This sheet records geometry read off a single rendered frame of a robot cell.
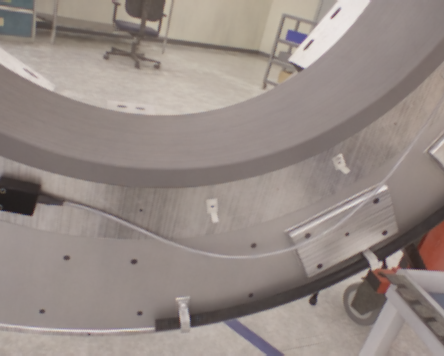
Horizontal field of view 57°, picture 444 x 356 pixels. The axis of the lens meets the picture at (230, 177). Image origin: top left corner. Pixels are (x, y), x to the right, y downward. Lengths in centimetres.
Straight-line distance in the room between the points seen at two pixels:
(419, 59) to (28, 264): 57
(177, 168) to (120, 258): 18
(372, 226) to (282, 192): 17
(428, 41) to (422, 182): 24
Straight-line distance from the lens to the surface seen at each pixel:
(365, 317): 169
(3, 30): 520
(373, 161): 65
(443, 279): 70
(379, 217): 70
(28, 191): 54
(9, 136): 48
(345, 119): 54
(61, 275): 63
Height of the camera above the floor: 97
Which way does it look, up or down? 22 degrees down
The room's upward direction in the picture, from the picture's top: 16 degrees clockwise
